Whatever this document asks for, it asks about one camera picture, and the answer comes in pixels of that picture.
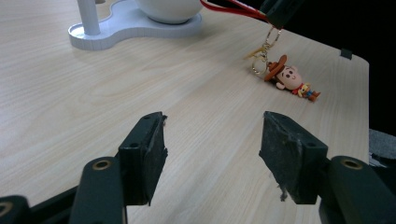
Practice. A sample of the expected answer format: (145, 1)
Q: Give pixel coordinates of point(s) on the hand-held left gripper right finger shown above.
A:
(289, 155)

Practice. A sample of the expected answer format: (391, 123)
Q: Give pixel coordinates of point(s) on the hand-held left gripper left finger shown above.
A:
(141, 161)

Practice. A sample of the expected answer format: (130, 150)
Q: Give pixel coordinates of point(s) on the small black edge clip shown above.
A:
(346, 53)

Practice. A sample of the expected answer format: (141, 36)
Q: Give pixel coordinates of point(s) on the white round bowl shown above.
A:
(169, 11)

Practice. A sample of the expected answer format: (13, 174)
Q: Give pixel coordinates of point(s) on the white hook stand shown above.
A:
(124, 28)

